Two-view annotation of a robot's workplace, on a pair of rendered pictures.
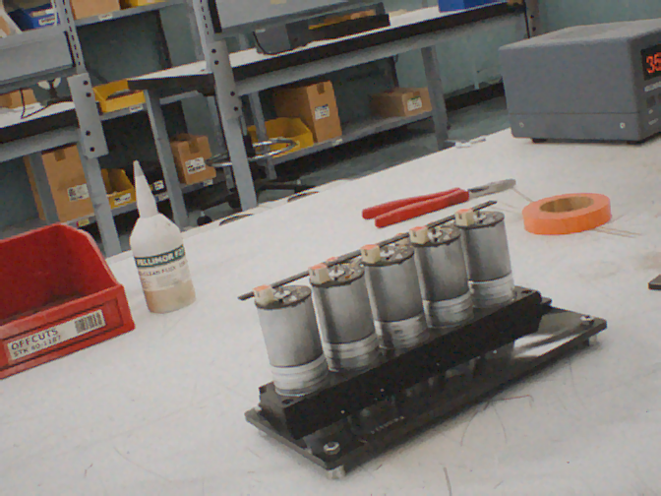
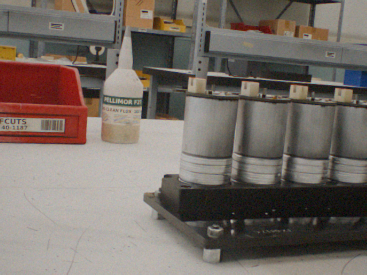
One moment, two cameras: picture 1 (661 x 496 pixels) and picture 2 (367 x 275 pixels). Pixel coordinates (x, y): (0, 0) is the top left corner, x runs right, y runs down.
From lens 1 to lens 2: 16 cm
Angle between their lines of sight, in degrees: 9
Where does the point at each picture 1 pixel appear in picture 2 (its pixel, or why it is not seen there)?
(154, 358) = (90, 159)
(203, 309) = (140, 148)
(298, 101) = not seen: hidden behind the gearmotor
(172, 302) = (120, 137)
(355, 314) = (271, 133)
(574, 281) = not seen: outside the picture
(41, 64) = (95, 35)
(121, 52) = (144, 55)
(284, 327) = (206, 117)
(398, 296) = (312, 135)
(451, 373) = (342, 216)
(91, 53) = not seen: hidden behind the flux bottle
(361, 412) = (250, 218)
